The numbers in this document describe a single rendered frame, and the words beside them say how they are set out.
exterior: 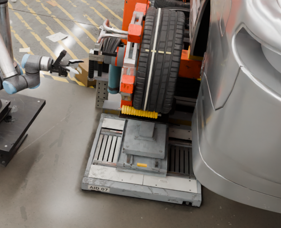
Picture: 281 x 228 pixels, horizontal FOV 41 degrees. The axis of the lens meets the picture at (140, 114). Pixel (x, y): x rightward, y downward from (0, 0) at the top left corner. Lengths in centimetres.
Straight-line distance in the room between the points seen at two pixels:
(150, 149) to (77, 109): 94
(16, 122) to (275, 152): 187
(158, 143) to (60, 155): 75
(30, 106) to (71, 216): 88
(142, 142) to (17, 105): 96
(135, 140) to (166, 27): 93
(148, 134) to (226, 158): 128
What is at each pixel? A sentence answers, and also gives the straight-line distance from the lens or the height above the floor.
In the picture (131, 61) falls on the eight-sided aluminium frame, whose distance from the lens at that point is 219.
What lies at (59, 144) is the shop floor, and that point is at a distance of 303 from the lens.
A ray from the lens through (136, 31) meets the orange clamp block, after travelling 215.
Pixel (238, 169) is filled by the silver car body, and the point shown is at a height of 101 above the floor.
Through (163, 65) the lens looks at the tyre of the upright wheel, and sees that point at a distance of 216.
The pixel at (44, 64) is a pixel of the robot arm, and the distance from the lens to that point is 239.
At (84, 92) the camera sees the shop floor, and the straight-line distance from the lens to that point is 358.
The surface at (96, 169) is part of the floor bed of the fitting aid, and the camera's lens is 274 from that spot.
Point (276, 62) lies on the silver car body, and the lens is 147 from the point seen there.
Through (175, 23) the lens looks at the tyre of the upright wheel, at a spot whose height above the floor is 116.
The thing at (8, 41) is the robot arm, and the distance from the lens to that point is 265.
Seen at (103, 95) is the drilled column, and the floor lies 14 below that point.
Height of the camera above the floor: 207
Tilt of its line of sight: 38 degrees down
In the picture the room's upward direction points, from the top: 8 degrees clockwise
